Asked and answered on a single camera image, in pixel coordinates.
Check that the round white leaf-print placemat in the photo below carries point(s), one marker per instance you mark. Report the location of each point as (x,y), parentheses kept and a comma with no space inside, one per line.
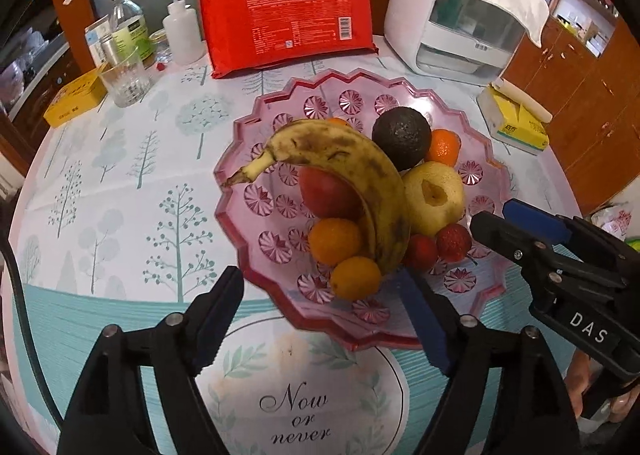
(300,370)

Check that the white countertop appliance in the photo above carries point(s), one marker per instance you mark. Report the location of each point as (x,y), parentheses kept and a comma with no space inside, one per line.
(407,10)

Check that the yellow-orange kumquat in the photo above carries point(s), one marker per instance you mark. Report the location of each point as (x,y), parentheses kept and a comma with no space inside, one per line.
(352,279)

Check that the wooden wall cabinet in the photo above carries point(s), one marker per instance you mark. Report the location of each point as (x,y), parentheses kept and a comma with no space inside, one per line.
(590,100)

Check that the spotted yellow banana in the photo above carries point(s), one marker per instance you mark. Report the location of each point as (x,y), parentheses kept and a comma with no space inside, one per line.
(350,155)

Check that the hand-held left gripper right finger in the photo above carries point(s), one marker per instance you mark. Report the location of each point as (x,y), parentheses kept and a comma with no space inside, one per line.
(425,325)

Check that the small red fruit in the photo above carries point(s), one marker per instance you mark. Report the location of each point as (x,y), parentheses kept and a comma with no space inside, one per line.
(452,242)
(420,252)

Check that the red paper cup packet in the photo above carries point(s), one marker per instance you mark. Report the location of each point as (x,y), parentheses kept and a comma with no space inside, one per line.
(280,20)

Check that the teal striped table mat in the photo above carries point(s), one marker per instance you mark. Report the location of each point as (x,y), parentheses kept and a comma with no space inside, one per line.
(75,320)

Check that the large red fruit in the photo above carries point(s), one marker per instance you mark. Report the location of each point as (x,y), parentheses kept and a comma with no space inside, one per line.
(325,192)

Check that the dark avocado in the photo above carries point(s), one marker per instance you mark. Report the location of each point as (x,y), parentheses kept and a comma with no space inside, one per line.
(400,135)

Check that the small mandarin orange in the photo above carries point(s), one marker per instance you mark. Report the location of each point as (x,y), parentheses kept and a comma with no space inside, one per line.
(332,241)
(445,147)
(339,122)

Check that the small glass jar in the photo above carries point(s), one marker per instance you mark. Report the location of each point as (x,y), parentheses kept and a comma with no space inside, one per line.
(160,42)

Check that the pink plastic bowl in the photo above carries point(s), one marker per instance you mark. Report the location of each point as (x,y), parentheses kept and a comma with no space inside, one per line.
(280,205)

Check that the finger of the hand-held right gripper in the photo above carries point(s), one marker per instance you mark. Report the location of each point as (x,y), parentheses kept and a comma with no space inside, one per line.
(500,232)
(535,217)

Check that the yellow cardboard box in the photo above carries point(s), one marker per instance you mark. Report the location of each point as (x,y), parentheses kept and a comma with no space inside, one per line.
(75,97)

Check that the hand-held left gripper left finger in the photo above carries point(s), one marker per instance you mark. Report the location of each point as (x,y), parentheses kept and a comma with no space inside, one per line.
(220,315)

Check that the clear drinking glass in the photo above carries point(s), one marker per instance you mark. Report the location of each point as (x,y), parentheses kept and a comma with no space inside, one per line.
(125,80)

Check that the yellow pear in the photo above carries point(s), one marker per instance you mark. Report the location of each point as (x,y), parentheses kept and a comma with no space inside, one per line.
(425,215)

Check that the person's right hand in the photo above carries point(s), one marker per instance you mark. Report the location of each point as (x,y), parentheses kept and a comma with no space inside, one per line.
(577,380)

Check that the clear bottle with green label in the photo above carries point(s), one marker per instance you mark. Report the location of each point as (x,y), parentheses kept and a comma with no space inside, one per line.
(132,30)

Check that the tree-print tablecloth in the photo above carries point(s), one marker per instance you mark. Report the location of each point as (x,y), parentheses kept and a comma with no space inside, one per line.
(125,160)

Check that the white squeeze bottle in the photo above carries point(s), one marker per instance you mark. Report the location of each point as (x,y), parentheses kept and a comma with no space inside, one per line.
(182,32)

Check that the yellow tissue pack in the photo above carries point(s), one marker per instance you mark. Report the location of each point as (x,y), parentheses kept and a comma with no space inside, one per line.
(515,127)

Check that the white and blue carton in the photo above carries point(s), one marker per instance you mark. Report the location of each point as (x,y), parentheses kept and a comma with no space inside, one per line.
(95,37)

